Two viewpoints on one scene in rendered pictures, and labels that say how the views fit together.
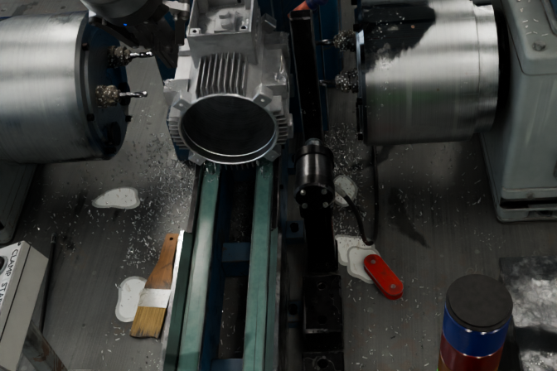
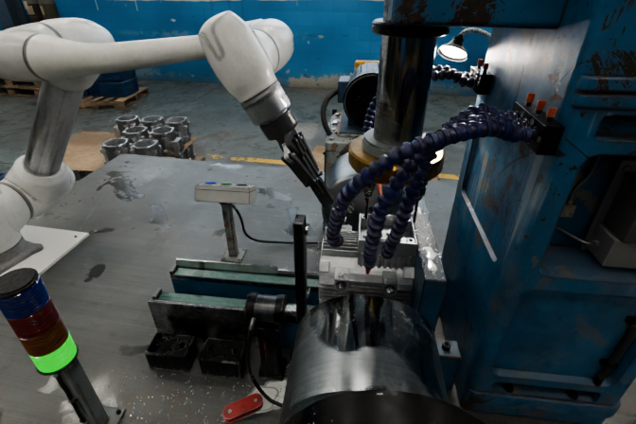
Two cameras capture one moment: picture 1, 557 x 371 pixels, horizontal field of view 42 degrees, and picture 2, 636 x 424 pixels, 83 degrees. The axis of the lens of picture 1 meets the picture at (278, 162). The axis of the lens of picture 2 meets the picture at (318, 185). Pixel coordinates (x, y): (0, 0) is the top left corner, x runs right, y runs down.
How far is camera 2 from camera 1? 0.99 m
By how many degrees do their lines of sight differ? 67
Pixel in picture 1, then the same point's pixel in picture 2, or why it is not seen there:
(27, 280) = (233, 195)
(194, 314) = (225, 275)
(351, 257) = (269, 389)
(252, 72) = (347, 260)
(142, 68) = not seen: hidden behind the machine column
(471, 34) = (320, 388)
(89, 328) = (264, 259)
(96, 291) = (285, 260)
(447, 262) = not seen: outside the picture
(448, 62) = (302, 372)
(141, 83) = not seen: hidden behind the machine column
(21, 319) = (216, 197)
